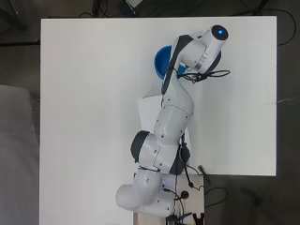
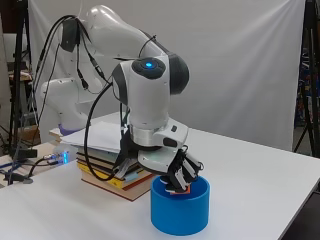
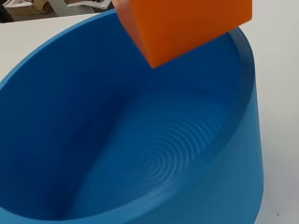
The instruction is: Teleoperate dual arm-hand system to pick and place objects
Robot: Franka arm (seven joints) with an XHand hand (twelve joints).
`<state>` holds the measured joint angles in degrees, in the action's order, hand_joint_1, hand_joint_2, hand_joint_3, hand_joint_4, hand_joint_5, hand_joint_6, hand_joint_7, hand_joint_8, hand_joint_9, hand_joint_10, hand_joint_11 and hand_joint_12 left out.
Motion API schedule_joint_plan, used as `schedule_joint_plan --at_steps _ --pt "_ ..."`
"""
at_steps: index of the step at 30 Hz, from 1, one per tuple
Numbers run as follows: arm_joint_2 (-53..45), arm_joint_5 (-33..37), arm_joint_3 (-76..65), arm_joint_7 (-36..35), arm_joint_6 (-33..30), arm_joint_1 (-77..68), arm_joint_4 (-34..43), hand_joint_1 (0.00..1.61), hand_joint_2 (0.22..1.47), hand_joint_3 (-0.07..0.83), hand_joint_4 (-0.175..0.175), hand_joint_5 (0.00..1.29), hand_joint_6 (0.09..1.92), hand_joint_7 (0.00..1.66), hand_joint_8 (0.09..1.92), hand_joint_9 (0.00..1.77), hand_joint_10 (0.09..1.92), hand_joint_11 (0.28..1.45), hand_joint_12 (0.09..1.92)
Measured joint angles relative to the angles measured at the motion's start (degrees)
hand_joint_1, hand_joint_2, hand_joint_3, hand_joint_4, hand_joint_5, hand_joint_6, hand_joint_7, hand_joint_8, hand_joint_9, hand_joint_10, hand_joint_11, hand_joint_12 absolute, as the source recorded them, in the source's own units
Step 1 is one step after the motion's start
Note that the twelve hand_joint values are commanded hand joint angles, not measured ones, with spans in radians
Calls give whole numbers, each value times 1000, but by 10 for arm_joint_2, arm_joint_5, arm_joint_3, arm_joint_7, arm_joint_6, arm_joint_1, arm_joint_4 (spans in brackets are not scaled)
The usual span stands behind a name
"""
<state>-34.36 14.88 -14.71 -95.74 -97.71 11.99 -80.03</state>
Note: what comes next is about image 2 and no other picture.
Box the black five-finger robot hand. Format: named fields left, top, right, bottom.
left=114, top=144, right=205, bottom=195

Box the orange cube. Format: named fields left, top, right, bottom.
left=170, top=184, right=192, bottom=196

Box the large brown book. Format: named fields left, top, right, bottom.
left=80, top=172, right=157, bottom=203

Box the yellow book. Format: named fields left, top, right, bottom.
left=76, top=161, right=148, bottom=191

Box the blue round tub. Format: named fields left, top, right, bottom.
left=150, top=175, right=211, bottom=237

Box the dark green book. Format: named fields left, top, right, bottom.
left=75, top=150, right=122, bottom=168

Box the white paper sheet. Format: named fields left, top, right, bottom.
left=59, top=121, right=127, bottom=155

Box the small board with blue light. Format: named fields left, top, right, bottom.
left=42, top=150, right=70, bottom=167

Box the tan book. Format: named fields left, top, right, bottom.
left=49, top=127, right=65, bottom=144

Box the white backdrop sheet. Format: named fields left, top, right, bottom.
left=27, top=0, right=307, bottom=152

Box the brown cardboard box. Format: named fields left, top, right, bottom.
left=17, top=124, right=42, bottom=145

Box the black clamp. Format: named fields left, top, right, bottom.
left=13, top=147, right=39, bottom=160

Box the black tripod stand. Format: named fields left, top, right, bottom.
left=292, top=0, right=320, bottom=158
left=7, top=0, right=38, bottom=158

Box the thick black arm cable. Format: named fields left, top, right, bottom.
left=83, top=81, right=125, bottom=183

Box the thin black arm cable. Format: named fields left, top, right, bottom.
left=32, top=14, right=112, bottom=141

